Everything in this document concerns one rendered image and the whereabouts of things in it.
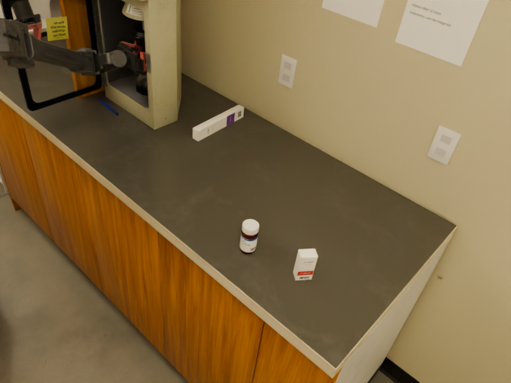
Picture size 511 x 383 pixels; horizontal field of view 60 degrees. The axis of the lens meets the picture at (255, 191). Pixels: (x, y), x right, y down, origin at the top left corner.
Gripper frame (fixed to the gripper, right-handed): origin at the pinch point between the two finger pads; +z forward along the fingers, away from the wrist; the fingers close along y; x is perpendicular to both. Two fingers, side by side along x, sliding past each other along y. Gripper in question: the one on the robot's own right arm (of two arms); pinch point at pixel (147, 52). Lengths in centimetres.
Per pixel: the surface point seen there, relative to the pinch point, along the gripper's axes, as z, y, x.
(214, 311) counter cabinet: -35, -77, 48
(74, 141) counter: -35.3, -3.7, 23.1
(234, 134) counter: 13.1, -35.3, 23.4
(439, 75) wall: 36, -94, -18
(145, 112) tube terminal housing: -8.8, -9.5, 17.7
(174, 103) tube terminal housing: 1.0, -14.3, 15.3
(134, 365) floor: -44, -39, 117
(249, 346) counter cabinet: -35, -92, 50
